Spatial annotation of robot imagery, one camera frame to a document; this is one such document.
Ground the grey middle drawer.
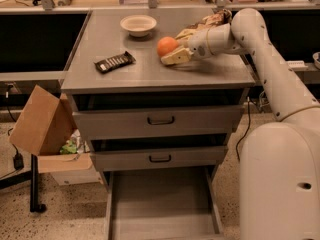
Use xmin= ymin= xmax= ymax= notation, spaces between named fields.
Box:
xmin=91 ymin=146 xmax=227 ymax=171

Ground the white bowl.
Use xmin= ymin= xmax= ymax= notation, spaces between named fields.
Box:
xmin=120 ymin=15 xmax=157 ymax=37

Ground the black snack bar wrapper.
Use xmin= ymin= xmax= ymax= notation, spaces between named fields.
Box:
xmin=94 ymin=51 xmax=136 ymax=74

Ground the grey bottom drawer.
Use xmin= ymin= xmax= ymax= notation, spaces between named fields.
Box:
xmin=104 ymin=167 xmax=231 ymax=240

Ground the white power strip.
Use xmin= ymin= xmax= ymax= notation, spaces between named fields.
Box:
xmin=287 ymin=60 xmax=307 ymax=71

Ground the grey drawer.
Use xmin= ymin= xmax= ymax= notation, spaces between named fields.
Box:
xmin=73 ymin=105 xmax=242 ymax=140
xmin=104 ymin=167 xmax=231 ymax=240
xmin=91 ymin=146 xmax=227 ymax=171

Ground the orange fruit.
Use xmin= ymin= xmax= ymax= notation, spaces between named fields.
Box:
xmin=157 ymin=37 xmax=179 ymax=57

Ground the grey drawer cabinet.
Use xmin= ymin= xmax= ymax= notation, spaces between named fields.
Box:
xmin=62 ymin=8 xmax=255 ymax=184

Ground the yellow chip bag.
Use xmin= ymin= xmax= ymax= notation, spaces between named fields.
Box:
xmin=175 ymin=9 xmax=232 ymax=40

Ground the black table leg left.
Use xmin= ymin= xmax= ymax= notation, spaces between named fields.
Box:
xmin=0 ymin=155 xmax=47 ymax=213

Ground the green snack packet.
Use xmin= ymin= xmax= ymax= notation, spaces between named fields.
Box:
xmin=60 ymin=140 xmax=77 ymax=154

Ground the black power adapter left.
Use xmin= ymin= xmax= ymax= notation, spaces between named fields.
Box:
xmin=13 ymin=153 xmax=24 ymax=170

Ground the grey top drawer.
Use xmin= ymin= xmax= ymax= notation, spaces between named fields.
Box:
xmin=73 ymin=105 xmax=242 ymax=140

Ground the brown cardboard box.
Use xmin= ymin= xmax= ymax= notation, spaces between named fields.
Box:
xmin=9 ymin=85 xmax=99 ymax=185

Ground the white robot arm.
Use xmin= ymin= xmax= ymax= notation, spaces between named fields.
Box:
xmin=157 ymin=8 xmax=320 ymax=240

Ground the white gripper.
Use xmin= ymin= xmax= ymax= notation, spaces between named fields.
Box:
xmin=161 ymin=30 xmax=211 ymax=66

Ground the black power cable right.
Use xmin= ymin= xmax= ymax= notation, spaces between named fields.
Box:
xmin=235 ymin=97 xmax=252 ymax=162

